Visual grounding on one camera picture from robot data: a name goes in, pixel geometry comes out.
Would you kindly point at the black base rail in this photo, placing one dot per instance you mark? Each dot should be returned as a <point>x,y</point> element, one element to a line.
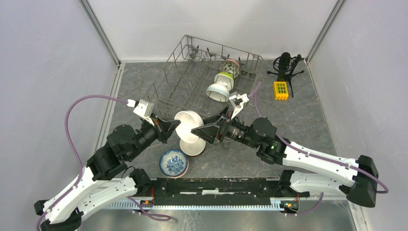
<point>221,191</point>

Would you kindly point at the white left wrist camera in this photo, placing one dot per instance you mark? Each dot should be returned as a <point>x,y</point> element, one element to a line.
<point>142,108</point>

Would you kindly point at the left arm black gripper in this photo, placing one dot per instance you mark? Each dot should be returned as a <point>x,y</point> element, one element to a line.
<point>167,128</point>

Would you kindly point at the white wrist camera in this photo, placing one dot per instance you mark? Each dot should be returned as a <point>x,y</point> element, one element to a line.
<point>237,101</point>
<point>142,108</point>

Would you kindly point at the grey wire dish rack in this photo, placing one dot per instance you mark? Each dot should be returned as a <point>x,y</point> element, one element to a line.
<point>191,67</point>

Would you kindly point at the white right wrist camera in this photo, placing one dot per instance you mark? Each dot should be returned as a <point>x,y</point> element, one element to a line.
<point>237,101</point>

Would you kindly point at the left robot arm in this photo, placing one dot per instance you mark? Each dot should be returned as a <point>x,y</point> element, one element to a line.
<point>67,210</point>

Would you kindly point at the blue floral bowl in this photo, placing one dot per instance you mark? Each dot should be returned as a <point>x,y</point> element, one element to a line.
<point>169,155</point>

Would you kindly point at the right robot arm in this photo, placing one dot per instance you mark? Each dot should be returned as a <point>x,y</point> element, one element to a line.
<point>357,179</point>

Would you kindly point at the black microphone on tripod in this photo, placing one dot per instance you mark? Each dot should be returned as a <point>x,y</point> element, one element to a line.
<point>284,66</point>

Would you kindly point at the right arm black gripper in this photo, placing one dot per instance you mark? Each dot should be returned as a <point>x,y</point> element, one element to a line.
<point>209,133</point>

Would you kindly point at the yellow block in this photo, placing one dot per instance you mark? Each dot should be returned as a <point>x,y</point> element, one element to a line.
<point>280,90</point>

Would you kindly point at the floral brown patterned bowl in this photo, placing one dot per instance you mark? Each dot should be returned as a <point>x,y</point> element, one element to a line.
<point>230,66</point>

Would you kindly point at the green and white bowl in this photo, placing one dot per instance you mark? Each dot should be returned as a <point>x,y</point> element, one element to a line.
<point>226,79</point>

